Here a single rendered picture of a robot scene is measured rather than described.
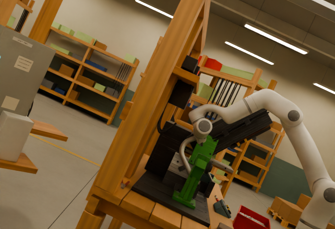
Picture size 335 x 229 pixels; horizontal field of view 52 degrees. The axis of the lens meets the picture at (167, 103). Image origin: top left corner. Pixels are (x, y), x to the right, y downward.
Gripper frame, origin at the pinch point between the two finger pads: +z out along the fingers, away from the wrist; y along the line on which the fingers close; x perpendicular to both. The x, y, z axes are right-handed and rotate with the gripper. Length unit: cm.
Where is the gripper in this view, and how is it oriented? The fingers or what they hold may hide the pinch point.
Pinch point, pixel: (197, 137)
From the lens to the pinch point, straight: 210.0
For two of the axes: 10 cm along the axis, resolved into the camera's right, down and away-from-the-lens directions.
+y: -3.2, -9.1, 2.5
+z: -0.4, 2.8, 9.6
